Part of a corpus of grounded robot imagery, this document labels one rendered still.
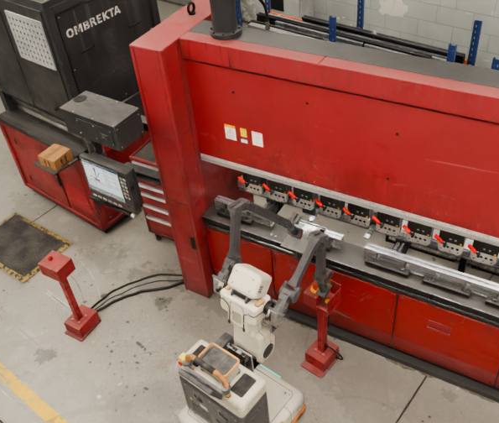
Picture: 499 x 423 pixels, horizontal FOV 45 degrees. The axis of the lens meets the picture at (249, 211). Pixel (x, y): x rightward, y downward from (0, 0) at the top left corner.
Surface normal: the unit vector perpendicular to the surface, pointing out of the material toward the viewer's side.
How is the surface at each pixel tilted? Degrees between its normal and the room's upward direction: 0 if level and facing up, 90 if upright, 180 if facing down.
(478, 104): 90
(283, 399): 0
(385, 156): 90
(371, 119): 90
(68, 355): 0
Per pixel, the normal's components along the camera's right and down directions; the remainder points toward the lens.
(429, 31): -0.62, 0.55
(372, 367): -0.08, -0.75
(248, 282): -0.51, -0.09
